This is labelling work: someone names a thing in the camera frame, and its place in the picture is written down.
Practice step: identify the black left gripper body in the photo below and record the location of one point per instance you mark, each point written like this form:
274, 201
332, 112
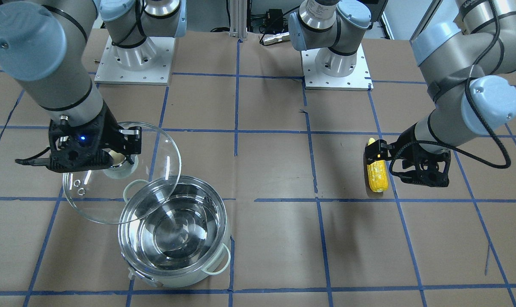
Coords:
406, 144

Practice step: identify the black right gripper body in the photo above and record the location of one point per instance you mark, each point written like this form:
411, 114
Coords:
110, 133

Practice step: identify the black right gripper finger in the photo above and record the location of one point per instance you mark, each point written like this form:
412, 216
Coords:
132, 140

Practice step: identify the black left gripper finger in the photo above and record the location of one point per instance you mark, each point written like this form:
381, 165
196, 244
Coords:
379, 150

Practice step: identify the yellow corn cob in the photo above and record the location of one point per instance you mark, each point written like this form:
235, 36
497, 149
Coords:
375, 168

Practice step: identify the glass pot lid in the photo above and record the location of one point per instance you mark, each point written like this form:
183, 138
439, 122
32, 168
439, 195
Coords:
132, 188

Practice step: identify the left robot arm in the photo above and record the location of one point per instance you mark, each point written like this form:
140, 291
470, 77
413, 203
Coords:
463, 70

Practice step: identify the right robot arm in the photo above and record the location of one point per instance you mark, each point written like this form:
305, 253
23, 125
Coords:
41, 47

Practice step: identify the pale green metal pot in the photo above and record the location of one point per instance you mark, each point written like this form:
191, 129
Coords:
174, 235

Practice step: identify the black power adapter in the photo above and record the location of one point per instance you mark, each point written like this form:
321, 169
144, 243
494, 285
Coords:
273, 16

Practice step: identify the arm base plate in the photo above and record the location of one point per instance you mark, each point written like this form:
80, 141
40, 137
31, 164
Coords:
324, 70
148, 64

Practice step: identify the aluminium frame post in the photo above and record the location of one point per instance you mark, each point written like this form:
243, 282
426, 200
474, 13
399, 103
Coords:
238, 11

